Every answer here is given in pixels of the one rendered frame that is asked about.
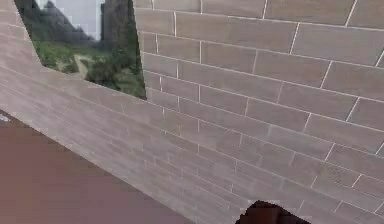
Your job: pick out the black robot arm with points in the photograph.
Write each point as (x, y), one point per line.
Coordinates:
(270, 215)

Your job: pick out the window with green outdoor view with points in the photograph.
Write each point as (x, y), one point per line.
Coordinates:
(100, 63)

